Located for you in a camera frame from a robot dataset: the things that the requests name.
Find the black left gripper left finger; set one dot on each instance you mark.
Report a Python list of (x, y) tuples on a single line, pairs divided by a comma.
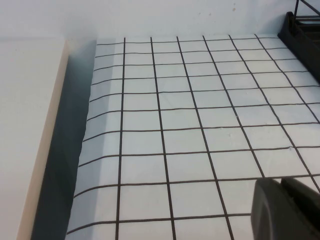
[(272, 215)]

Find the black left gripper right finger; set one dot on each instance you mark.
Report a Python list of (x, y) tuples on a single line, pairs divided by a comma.
[(310, 210)]

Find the white black-grid tablecloth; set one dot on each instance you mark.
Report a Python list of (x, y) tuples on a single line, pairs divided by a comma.
[(185, 120)]

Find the beige side board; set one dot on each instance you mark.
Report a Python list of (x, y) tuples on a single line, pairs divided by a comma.
[(22, 125)]

